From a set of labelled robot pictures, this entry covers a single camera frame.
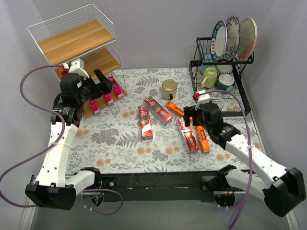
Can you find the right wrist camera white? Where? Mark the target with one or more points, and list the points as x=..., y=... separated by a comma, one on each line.
x=201, y=97

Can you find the red 3D toothpaste box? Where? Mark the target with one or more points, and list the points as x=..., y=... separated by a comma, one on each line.
x=145, y=122
x=158, y=111
x=187, y=136

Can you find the yellow green mug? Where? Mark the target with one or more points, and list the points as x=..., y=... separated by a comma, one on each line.
x=209, y=77

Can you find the floral table mat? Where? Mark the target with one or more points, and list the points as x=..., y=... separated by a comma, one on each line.
x=111, y=140

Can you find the orange toothpaste box top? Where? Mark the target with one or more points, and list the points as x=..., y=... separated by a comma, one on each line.
x=172, y=107

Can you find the pink toothpaste box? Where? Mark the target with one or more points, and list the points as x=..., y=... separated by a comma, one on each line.
x=116, y=88
x=108, y=99
x=94, y=106

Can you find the cream mug black handle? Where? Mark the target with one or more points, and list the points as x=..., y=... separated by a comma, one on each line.
x=169, y=89

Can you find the white plate blue rim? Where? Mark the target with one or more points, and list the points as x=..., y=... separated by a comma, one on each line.
x=218, y=40

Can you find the white blue patterned bowl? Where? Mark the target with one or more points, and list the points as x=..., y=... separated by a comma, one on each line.
x=224, y=69

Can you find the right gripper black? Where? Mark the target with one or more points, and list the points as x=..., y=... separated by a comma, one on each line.
x=194, y=116

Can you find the cream pink plate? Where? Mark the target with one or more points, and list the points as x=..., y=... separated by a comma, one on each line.
x=248, y=39

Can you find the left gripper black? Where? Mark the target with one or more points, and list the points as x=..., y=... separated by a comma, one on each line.
x=95, y=87

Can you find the black wire dish rack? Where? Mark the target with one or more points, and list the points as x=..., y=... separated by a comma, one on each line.
x=227, y=92

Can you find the blue floral plate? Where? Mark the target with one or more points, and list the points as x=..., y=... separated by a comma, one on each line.
x=233, y=37

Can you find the aluminium frame rail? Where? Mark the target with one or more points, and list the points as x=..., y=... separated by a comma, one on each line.
x=222, y=199

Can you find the light blue cup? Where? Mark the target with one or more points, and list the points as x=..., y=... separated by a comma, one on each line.
x=206, y=61

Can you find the white wire wooden shelf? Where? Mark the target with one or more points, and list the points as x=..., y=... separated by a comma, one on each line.
x=84, y=33

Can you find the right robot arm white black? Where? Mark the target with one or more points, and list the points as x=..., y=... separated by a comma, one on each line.
x=281, y=189

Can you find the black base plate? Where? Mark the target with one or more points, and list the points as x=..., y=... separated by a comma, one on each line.
x=164, y=186

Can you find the orange toothpaste box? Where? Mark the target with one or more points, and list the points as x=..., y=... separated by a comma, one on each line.
x=61, y=71
x=203, y=140
x=172, y=107
x=81, y=62

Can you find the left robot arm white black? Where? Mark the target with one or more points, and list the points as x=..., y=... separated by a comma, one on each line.
x=51, y=187

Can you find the teal white bowl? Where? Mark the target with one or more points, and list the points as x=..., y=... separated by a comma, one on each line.
x=225, y=82

